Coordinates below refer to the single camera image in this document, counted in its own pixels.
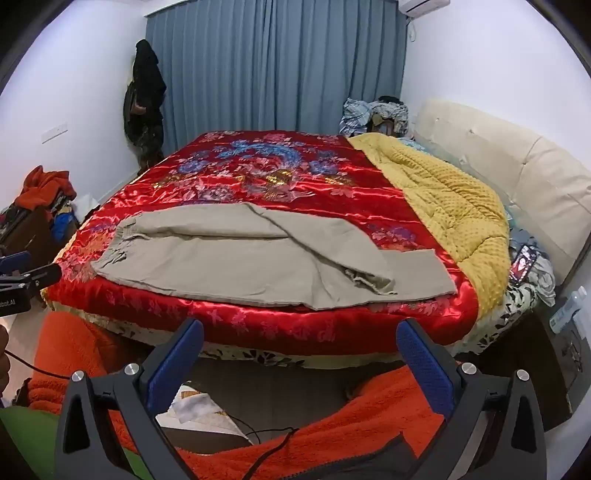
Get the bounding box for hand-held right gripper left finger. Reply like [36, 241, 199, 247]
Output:
[54, 318, 206, 480]

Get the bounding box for red embroidered satin quilt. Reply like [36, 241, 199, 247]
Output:
[46, 130, 481, 358]

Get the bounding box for green garment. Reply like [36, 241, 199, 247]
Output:
[0, 406, 139, 480]

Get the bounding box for white air conditioner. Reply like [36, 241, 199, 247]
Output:
[398, 0, 451, 19]

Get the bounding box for blue curtain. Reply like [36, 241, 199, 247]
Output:
[144, 0, 409, 158]

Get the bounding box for white patterned cloth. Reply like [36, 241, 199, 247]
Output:
[154, 383, 247, 439]

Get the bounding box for smartphone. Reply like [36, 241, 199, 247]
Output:
[509, 244, 539, 283]

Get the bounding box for blue patterned cloth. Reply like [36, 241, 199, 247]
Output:
[505, 203, 550, 259]

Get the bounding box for clear plastic bottle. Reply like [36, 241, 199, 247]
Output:
[549, 286, 591, 333]

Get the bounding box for floral bed sheet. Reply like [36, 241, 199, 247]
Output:
[41, 258, 557, 370]

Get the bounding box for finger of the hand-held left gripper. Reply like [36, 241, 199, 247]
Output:
[0, 251, 31, 275]
[0, 264, 62, 292]

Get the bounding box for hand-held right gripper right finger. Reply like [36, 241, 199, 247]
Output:
[396, 318, 548, 480]

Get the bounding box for dark hanging coat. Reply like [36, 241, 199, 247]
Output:
[123, 39, 167, 174]

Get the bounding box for black cable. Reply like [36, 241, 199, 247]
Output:
[226, 415, 301, 480]
[4, 351, 75, 381]

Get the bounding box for white wall plate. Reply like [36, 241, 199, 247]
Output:
[41, 121, 69, 144]

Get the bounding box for pile of orange clothes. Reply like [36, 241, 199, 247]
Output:
[0, 166, 80, 259]

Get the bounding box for yellow textured blanket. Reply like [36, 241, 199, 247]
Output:
[347, 133, 511, 319]

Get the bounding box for dark bedside table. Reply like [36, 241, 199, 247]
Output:
[522, 300, 591, 432]

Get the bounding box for orange fleece garment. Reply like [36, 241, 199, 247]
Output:
[28, 311, 446, 480]

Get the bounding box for pile of striped clothes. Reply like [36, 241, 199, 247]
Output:
[339, 95, 411, 139]

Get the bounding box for beige pants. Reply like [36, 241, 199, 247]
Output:
[91, 202, 458, 311]

